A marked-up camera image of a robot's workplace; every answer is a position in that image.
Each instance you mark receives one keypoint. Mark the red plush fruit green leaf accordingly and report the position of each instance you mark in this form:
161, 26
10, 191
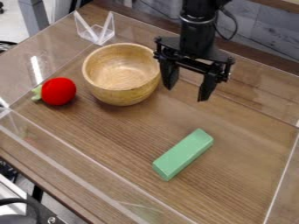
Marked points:
56, 91

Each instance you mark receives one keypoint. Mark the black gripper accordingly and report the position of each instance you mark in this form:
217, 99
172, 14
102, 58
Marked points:
172, 59

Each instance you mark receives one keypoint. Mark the black metal base bracket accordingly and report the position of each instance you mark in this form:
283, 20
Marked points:
41, 213

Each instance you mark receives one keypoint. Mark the clear acrylic tray enclosure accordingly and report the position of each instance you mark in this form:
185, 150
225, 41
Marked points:
88, 152

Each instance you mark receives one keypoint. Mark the wooden bowl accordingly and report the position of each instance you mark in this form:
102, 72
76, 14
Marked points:
121, 73

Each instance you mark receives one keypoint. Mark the clear acrylic corner bracket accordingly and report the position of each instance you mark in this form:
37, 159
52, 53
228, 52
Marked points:
94, 33

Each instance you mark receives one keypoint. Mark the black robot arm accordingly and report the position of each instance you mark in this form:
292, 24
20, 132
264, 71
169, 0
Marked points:
192, 50

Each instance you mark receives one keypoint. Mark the green rectangular block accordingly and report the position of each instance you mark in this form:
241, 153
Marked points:
181, 154

